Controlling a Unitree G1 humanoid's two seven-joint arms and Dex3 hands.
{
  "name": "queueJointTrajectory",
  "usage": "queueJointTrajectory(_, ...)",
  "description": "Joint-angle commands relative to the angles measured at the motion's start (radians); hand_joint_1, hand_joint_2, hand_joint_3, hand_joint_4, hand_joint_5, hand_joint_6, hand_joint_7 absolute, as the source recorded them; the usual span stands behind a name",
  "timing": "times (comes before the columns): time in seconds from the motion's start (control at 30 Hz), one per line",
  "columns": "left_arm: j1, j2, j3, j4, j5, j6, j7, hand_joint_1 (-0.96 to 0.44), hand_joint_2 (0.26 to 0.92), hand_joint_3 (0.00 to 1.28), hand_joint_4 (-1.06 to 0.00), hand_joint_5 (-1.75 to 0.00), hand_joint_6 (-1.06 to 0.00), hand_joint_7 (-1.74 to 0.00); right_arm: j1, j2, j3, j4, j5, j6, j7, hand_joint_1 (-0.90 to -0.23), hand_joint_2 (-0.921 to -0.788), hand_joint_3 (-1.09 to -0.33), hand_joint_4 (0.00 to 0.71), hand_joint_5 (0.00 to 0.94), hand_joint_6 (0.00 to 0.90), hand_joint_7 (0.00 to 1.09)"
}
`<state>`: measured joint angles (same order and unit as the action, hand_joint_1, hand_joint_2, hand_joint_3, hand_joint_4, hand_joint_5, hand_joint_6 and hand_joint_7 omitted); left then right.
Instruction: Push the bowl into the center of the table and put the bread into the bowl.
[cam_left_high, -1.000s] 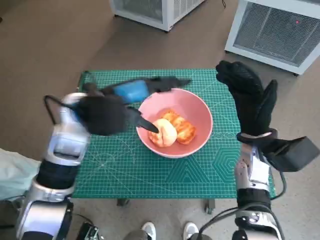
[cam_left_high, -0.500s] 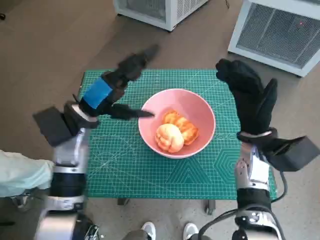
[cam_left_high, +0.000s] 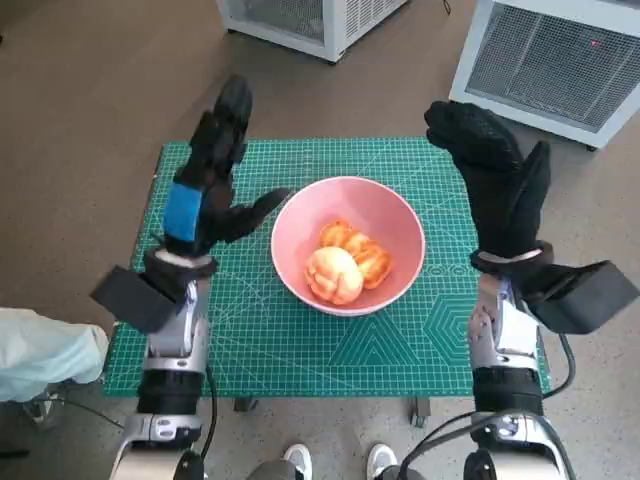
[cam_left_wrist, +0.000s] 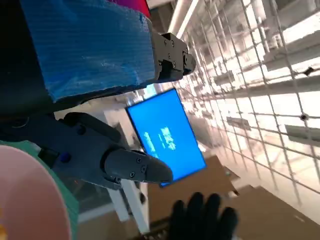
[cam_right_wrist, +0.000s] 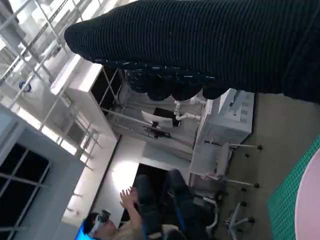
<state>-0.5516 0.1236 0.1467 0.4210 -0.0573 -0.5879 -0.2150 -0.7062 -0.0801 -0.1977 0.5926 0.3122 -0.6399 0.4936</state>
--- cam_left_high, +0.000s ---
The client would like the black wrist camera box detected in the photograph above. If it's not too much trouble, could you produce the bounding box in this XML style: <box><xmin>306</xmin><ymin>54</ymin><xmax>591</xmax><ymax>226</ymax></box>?
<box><xmin>89</xmin><ymin>265</ymin><xmax>176</xmax><ymax>335</ymax></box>
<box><xmin>519</xmin><ymin>259</ymin><xmax>640</xmax><ymax>335</ymax></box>

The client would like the green cutting mat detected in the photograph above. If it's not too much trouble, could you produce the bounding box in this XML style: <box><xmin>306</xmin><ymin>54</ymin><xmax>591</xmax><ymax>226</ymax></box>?
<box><xmin>102</xmin><ymin>137</ymin><xmax>554</xmax><ymax>399</ymax></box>

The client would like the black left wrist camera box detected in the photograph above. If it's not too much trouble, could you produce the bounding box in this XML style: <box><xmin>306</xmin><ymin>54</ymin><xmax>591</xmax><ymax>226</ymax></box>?
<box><xmin>89</xmin><ymin>265</ymin><xmax>176</xmax><ymax>335</ymax></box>

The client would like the black right shoulder cable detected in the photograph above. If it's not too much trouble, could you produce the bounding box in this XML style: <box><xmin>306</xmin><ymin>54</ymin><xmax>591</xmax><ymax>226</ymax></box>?
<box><xmin>399</xmin><ymin>412</ymin><xmax>521</xmax><ymax>480</ymax></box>

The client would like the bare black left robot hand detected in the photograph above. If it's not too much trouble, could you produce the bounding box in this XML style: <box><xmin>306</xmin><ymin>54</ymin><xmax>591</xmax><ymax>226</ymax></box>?
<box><xmin>162</xmin><ymin>74</ymin><xmax>294</xmax><ymax>259</ymax></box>

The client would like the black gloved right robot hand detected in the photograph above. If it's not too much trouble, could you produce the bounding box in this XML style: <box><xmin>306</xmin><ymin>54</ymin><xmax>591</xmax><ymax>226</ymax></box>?
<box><xmin>423</xmin><ymin>100</ymin><xmax>552</xmax><ymax>256</ymax></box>

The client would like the white mesh cabinet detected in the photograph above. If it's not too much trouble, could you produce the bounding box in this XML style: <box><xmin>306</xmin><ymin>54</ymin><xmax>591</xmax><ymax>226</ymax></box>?
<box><xmin>215</xmin><ymin>0</ymin><xmax>414</xmax><ymax>65</ymax></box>
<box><xmin>448</xmin><ymin>0</ymin><xmax>640</xmax><ymax>151</ymax></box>

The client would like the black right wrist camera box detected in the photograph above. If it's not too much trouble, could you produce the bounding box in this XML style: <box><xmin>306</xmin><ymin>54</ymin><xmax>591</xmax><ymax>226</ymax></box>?
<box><xmin>519</xmin><ymin>259</ymin><xmax>640</xmax><ymax>335</ymax></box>

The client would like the person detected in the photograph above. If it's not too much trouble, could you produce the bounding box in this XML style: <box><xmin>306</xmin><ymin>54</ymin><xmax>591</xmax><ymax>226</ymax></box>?
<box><xmin>0</xmin><ymin>307</ymin><xmax>110</xmax><ymax>404</ymax></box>

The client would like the round toy bread bun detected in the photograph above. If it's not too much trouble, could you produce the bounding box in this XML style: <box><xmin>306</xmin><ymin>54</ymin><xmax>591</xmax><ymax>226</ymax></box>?
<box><xmin>305</xmin><ymin>246</ymin><xmax>365</xmax><ymax>305</ymax></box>

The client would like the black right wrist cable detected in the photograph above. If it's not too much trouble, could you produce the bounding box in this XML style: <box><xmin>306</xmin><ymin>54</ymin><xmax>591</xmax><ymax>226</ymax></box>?
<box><xmin>542</xmin><ymin>332</ymin><xmax>576</xmax><ymax>399</ymax></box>

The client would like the pink bowl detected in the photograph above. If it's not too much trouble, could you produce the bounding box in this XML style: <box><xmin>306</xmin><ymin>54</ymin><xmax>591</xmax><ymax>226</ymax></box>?
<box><xmin>270</xmin><ymin>175</ymin><xmax>427</xmax><ymax>317</ymax></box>

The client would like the long braided toy bread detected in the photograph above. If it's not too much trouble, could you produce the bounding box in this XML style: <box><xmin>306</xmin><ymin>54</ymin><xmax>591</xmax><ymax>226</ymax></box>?
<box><xmin>318</xmin><ymin>218</ymin><xmax>394</xmax><ymax>290</ymax></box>

